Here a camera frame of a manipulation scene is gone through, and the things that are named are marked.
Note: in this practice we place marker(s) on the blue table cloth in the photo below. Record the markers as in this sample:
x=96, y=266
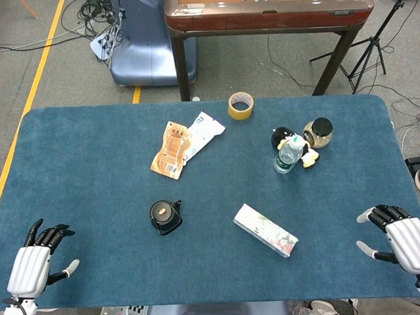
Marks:
x=91, y=152

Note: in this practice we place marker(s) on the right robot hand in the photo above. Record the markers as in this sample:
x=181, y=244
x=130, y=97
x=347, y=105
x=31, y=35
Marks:
x=410, y=241

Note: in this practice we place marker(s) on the white plastic bag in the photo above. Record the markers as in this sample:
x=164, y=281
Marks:
x=205, y=130

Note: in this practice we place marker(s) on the orange snack pouch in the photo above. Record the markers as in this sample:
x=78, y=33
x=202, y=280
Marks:
x=169, y=152

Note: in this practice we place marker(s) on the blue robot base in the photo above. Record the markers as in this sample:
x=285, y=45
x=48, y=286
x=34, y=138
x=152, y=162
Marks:
x=146, y=55

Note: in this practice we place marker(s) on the white power strip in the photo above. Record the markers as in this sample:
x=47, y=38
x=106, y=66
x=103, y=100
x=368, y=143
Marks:
x=100, y=45

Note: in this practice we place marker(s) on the brown mahjong table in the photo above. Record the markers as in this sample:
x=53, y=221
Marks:
x=259, y=19

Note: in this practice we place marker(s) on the yellow tape roll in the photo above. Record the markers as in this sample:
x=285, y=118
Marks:
x=234, y=112

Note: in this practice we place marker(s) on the glass jar black lid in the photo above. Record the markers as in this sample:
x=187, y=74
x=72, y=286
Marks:
x=322, y=128

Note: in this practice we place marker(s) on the floral toothpaste box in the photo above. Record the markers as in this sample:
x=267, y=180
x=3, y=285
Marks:
x=265, y=230

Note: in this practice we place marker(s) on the black teapot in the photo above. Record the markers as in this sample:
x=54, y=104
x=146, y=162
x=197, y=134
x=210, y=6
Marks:
x=164, y=219

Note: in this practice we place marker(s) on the wooden pole leg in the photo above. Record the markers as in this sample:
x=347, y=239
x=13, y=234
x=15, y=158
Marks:
x=28, y=8

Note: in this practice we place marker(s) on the black tripod stand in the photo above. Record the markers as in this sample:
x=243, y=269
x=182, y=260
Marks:
x=367, y=54

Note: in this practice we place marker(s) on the black yellow plush toy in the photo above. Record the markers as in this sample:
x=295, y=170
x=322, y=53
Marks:
x=280, y=133

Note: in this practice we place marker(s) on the grey blue robot torso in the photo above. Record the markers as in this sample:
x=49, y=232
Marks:
x=220, y=314

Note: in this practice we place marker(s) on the clear water bottle green label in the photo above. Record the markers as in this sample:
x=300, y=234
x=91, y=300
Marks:
x=286, y=157

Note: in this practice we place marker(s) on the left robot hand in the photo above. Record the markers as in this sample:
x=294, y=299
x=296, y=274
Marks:
x=28, y=270

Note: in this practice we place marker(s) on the checkerboard calibration card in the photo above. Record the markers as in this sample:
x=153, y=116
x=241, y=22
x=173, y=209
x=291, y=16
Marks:
x=138, y=312

